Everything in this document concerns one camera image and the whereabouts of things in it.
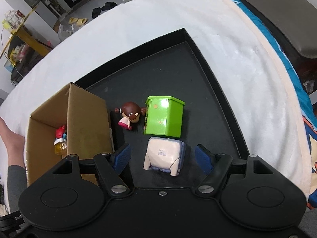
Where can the grey chair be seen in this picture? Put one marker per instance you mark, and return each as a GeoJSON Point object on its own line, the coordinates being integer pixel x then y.
{"type": "Point", "coordinates": [296, 19]}

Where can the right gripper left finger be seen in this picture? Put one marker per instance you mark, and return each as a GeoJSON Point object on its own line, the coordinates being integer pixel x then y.
{"type": "Point", "coordinates": [109, 167]}

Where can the red figurine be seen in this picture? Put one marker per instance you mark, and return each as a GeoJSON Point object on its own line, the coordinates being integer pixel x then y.
{"type": "Point", "coordinates": [60, 142]}

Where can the yellow side table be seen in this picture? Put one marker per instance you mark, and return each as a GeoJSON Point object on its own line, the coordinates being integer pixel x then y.
{"type": "Point", "coordinates": [15, 25]}

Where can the green tin box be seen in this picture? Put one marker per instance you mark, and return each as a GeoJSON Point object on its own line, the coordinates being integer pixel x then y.
{"type": "Point", "coordinates": [164, 116]}

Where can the blue patterned bed sheet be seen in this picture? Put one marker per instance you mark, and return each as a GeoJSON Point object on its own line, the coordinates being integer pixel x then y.
{"type": "Point", "coordinates": [309, 120]}

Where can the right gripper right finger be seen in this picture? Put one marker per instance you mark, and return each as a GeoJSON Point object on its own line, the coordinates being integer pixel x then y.
{"type": "Point", "coordinates": [215, 167]}

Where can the black shallow tray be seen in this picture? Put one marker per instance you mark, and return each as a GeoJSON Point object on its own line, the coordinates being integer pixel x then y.
{"type": "Point", "coordinates": [165, 88]}

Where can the black slippers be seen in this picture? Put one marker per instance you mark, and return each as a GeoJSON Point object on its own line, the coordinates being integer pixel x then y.
{"type": "Point", "coordinates": [107, 6]}

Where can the person's bare foot and leg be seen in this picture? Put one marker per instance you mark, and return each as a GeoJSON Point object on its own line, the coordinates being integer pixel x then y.
{"type": "Point", "coordinates": [16, 179]}

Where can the brown cardboard box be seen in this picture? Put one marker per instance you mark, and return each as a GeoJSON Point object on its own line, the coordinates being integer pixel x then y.
{"type": "Point", "coordinates": [88, 130]}

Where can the yellow slippers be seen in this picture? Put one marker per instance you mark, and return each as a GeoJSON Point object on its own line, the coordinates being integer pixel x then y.
{"type": "Point", "coordinates": [77, 21]}

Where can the brown haired doll figurine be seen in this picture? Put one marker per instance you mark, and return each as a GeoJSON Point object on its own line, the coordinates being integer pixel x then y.
{"type": "Point", "coordinates": [130, 114]}

